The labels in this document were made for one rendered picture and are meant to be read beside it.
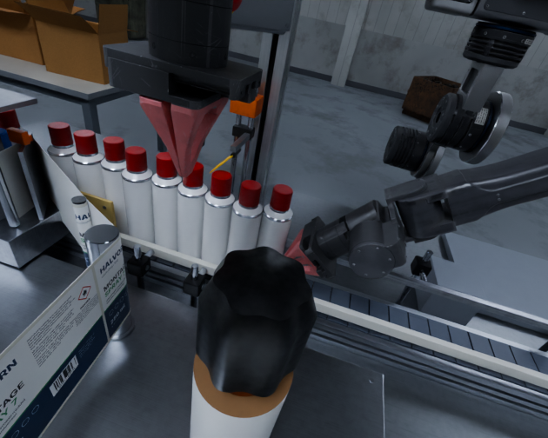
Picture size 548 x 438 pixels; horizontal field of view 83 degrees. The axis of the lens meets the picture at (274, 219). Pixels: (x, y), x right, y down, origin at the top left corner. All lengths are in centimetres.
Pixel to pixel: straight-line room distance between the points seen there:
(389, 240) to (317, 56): 744
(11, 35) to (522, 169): 242
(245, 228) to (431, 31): 739
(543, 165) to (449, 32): 737
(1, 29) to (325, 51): 624
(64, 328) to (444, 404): 58
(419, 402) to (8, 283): 71
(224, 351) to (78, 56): 199
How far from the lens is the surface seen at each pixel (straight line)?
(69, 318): 40
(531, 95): 842
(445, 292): 65
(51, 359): 41
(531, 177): 49
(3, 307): 64
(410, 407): 64
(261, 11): 52
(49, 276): 66
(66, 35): 213
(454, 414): 68
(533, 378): 71
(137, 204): 61
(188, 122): 25
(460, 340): 71
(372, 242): 41
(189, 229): 58
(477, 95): 101
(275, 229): 52
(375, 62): 771
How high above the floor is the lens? 133
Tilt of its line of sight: 35 degrees down
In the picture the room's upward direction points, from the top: 12 degrees clockwise
